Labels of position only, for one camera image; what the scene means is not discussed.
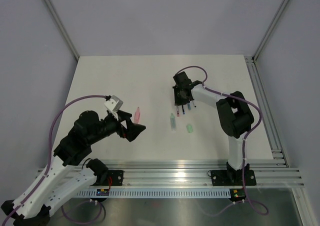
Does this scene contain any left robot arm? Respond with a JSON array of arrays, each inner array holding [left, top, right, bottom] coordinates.
[[1, 110, 146, 226]]

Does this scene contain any right side aluminium rail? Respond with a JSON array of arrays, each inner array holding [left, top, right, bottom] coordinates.
[[244, 56, 290, 168]]

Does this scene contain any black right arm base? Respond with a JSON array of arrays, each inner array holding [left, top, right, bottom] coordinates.
[[207, 169, 257, 186]]

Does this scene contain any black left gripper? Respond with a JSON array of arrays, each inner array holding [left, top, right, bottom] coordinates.
[[87, 110, 146, 146]]

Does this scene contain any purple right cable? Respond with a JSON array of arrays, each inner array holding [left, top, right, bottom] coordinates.
[[174, 65, 270, 216]]

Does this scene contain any green highlighter cap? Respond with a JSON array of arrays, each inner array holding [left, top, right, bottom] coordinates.
[[186, 124, 194, 133]]

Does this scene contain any green highlighter pen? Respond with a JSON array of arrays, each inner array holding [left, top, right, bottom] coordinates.
[[169, 113, 177, 132]]

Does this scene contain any aluminium rail frame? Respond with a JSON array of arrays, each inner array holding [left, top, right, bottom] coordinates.
[[32, 159, 305, 189]]

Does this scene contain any aluminium corner post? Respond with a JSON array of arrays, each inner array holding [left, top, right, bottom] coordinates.
[[252, 0, 292, 63], [42, 0, 80, 62]]

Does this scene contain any white slotted cable duct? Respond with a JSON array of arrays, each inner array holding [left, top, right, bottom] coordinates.
[[75, 188, 231, 199]]

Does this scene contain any pink highlighter pen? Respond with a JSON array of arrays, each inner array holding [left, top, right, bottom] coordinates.
[[134, 107, 141, 124]]

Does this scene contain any right controller board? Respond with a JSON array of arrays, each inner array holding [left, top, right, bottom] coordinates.
[[230, 188, 246, 200]]

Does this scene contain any left aluminium corner post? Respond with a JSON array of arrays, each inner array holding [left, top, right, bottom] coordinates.
[[42, 0, 80, 62]]

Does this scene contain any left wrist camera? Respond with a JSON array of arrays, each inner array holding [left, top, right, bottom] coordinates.
[[104, 95, 123, 121]]

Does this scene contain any controller board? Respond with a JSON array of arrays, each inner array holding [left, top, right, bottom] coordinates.
[[96, 188, 110, 197], [230, 188, 246, 200]]

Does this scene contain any left controller board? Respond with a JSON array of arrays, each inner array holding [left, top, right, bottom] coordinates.
[[96, 188, 110, 197]]

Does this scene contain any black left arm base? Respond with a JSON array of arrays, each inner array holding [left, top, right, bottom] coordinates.
[[85, 158, 124, 187]]

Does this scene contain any right aluminium corner post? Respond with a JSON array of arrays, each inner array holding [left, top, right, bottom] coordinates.
[[252, 0, 292, 63]]

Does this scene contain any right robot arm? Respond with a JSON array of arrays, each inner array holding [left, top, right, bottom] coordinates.
[[173, 71, 255, 184]]

